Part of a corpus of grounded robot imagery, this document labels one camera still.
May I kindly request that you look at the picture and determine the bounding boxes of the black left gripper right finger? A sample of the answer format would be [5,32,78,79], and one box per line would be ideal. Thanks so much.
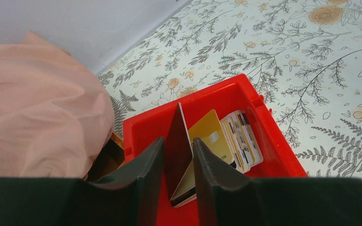
[193,138,362,226]

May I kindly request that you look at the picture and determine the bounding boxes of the black card stack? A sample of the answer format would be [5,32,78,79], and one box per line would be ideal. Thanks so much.
[170,161,196,208]

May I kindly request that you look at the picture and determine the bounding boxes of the pink cloth garment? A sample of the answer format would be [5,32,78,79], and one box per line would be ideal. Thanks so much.
[0,32,115,179]

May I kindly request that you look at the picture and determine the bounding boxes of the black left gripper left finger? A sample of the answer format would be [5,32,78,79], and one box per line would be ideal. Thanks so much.
[0,137,165,226]

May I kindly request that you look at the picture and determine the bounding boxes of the wooden tray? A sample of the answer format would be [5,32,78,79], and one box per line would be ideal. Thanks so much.
[86,132,125,182]

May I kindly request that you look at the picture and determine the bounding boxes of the gold card stack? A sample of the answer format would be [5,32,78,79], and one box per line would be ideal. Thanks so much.
[220,110,263,173]

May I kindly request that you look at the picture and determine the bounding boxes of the grey card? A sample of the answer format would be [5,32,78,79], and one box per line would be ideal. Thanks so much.
[164,102,193,200]

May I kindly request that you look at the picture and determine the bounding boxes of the red plastic bin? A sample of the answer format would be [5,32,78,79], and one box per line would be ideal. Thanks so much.
[123,74,306,226]

